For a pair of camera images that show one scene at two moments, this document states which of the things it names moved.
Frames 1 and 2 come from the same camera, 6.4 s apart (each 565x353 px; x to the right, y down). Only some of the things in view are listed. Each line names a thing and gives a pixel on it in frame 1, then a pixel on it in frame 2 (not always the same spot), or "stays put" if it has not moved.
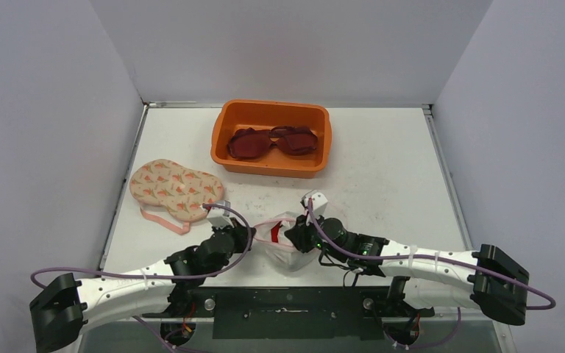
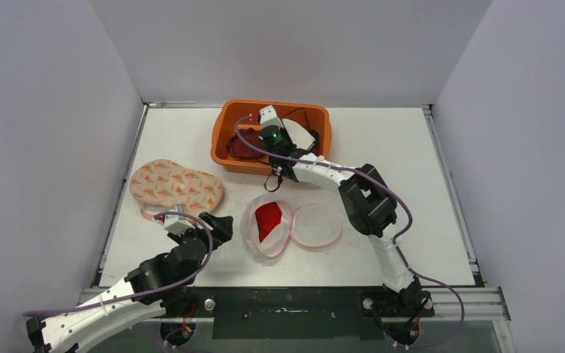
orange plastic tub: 263,115 stays put
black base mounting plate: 294,312 stays put
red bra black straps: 274,231 -> 268,216
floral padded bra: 181,190 stays put
